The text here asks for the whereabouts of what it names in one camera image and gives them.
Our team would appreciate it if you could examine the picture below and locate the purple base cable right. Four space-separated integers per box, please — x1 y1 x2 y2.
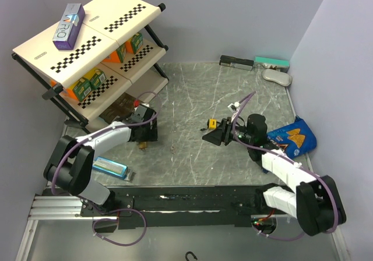
255 230 307 242

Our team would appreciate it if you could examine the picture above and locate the blue toothpaste box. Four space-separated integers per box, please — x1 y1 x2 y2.
92 157 133 181

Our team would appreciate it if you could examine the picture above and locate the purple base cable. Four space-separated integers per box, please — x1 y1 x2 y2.
92 208 147 246
255 230 307 242

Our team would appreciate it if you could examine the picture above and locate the brown foil pouch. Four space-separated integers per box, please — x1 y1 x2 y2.
99 93 136 124

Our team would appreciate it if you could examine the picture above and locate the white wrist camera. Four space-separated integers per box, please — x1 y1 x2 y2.
133 100 149 115
227 101 241 122

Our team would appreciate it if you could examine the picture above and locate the teal white box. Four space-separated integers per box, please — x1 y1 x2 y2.
254 57 290 73

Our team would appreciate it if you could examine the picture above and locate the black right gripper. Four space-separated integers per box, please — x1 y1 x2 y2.
202 117 254 146

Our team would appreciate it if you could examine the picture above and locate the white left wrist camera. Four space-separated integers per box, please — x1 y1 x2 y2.
133 100 149 115

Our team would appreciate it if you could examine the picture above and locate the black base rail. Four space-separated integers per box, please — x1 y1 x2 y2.
29 185 292 230

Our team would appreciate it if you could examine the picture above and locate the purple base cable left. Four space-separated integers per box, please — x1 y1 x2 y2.
92 208 147 246

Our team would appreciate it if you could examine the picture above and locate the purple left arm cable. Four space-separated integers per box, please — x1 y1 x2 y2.
51 91 163 196

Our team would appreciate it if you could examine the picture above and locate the white checkered shelf rack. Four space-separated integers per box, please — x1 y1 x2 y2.
12 0 168 133

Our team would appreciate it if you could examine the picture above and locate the yellow padlock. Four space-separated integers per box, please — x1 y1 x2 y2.
200 118 220 132

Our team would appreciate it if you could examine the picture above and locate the brass padlock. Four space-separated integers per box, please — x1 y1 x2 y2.
138 142 147 150

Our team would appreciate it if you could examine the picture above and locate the black hook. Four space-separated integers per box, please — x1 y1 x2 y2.
185 251 198 261

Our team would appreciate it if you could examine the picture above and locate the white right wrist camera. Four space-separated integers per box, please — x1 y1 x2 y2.
227 101 241 122

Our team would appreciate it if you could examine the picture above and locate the black rectangular box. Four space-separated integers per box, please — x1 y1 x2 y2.
219 55 254 71

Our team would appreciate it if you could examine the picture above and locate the purple silver box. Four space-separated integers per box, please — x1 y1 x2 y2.
52 3 85 51

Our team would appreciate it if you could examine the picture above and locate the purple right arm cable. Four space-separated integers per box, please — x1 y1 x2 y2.
231 91 342 234

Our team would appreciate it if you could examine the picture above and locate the grey oval case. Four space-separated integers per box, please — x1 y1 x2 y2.
262 69 293 87

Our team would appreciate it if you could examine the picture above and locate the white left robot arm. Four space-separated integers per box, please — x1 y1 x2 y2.
43 104 158 216

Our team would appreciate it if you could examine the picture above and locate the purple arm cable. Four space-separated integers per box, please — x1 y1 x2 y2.
231 91 342 234
51 91 163 196

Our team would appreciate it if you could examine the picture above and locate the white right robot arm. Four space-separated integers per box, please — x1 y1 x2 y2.
202 114 347 236

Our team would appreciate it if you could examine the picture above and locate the blue Doritos chip bag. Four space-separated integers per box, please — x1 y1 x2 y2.
251 114 317 159

